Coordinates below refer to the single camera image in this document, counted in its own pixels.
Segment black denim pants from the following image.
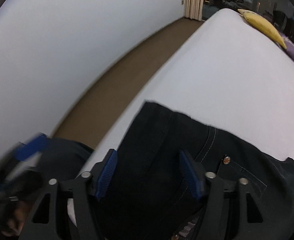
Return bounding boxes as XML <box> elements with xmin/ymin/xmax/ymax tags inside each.
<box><xmin>35</xmin><ymin>102</ymin><xmax>294</xmax><ymax>239</ymax></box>

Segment operator left hand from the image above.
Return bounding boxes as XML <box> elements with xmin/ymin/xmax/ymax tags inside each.
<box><xmin>1</xmin><ymin>200</ymin><xmax>34</xmax><ymax>237</ymax></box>

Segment white mattress bed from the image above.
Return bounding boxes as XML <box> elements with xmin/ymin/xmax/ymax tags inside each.
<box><xmin>66</xmin><ymin>8</ymin><xmax>294</xmax><ymax>228</ymax></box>

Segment yellow cushion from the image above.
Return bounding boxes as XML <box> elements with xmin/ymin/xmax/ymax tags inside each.
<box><xmin>238</xmin><ymin>9</ymin><xmax>287</xmax><ymax>49</ymax></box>

